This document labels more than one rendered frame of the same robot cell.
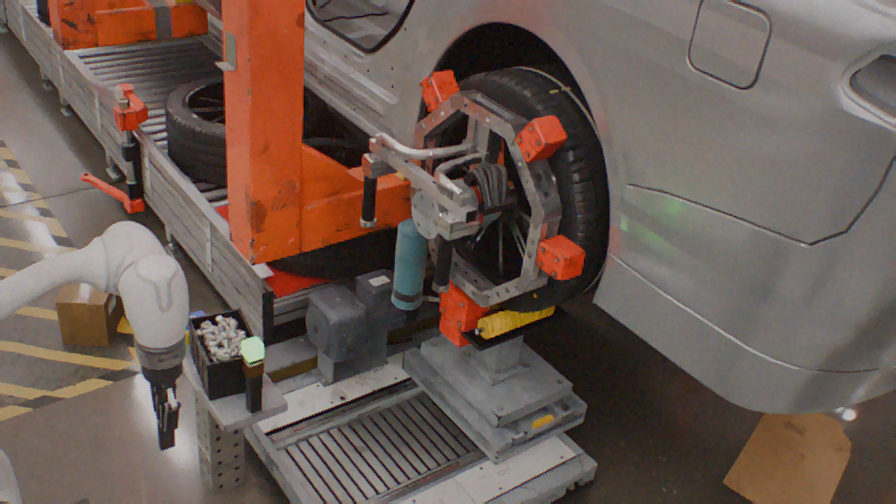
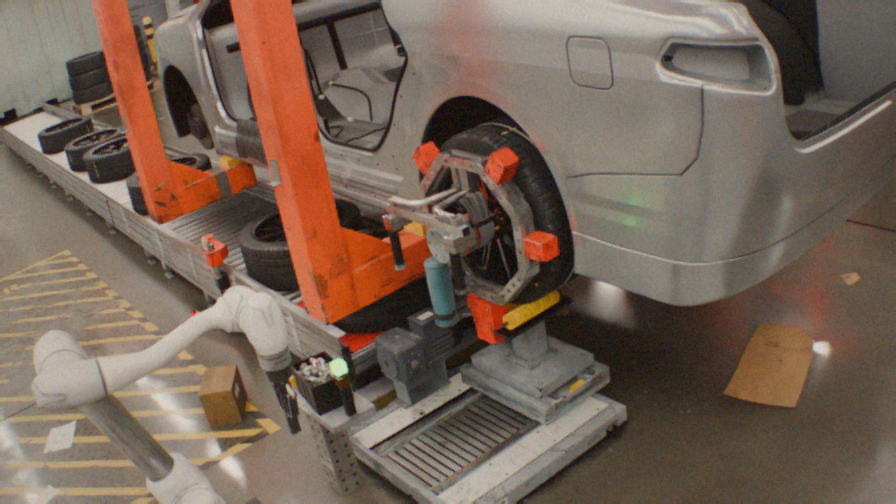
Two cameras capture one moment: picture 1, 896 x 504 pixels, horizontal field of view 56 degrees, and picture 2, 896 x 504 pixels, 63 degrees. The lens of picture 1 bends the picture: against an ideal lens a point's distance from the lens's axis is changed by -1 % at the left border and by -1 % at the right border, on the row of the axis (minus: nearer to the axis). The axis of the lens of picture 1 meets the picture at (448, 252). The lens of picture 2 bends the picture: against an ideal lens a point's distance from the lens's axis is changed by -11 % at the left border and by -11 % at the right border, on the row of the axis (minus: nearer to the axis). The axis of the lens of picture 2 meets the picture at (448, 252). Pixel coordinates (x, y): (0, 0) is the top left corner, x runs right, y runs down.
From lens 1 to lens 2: 0.72 m
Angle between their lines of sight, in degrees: 9
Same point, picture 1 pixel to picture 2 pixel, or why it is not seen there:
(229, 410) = (334, 418)
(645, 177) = (576, 168)
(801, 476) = (781, 374)
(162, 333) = (273, 343)
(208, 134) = (274, 251)
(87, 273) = (219, 320)
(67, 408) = (226, 465)
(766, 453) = (754, 366)
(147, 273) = (254, 304)
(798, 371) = (708, 266)
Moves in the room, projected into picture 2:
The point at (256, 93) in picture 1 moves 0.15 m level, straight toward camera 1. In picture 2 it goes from (298, 195) to (302, 208)
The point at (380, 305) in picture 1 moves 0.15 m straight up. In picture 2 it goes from (430, 334) to (424, 301)
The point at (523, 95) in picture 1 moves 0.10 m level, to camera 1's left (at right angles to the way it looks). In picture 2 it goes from (483, 141) to (454, 145)
